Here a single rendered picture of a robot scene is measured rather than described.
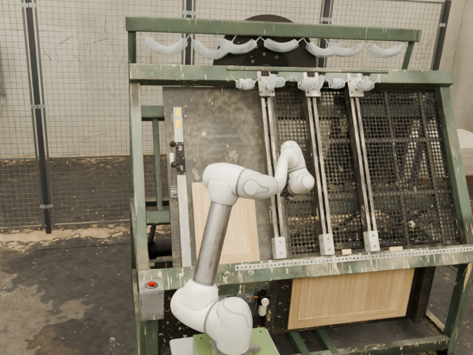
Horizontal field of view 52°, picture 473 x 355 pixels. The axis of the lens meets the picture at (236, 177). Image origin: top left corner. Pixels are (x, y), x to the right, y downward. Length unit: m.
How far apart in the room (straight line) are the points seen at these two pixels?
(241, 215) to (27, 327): 1.90
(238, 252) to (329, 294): 0.83
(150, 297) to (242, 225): 0.72
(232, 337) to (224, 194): 0.61
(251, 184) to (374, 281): 1.72
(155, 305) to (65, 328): 1.46
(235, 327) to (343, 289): 1.45
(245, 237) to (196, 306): 0.81
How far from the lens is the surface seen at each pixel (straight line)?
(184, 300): 2.25
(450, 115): 3.72
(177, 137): 2.93
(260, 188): 2.05
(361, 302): 3.60
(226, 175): 2.12
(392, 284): 3.65
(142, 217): 2.81
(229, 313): 2.14
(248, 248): 2.91
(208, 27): 3.48
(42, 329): 3.98
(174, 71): 3.01
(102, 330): 3.88
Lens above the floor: 2.32
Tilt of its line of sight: 20 degrees down
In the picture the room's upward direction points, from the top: 3 degrees clockwise
